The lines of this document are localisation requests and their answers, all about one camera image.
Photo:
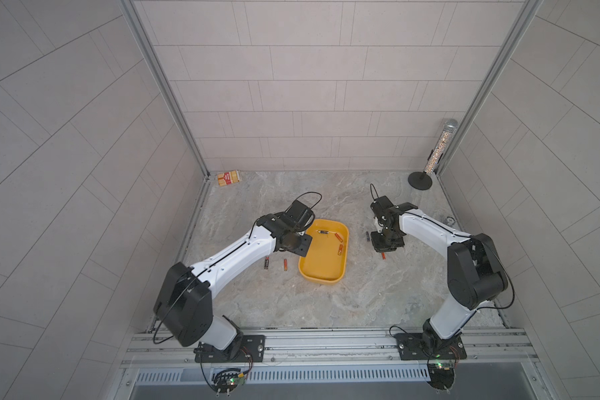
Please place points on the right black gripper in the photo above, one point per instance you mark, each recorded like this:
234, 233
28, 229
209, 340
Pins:
378, 247

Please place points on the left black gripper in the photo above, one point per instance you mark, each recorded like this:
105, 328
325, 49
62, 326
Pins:
305, 244

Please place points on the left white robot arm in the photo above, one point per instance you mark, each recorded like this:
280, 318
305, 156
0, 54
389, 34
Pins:
185, 302

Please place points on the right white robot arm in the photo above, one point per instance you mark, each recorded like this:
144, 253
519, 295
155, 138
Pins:
475, 274

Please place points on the yellow plastic storage box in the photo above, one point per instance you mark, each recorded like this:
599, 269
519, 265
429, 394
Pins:
322, 264

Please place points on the small red yellow box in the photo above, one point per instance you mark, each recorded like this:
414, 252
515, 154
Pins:
228, 178

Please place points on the black stand crystal tube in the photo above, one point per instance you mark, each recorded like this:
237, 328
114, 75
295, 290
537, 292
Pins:
423, 180

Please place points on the right circuit board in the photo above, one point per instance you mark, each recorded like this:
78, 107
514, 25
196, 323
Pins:
441, 377

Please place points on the circuit board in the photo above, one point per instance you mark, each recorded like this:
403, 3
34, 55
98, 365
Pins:
228, 380
441, 377

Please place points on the left circuit board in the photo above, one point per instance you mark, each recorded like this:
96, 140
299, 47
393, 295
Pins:
228, 380

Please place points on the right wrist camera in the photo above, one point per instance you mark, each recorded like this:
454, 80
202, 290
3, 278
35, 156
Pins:
380, 205

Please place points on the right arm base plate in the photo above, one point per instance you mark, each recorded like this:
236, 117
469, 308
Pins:
429, 347

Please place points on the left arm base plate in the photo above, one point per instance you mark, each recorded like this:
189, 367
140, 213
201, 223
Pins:
244, 349

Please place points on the aluminium rail frame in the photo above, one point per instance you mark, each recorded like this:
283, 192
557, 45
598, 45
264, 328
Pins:
305, 355

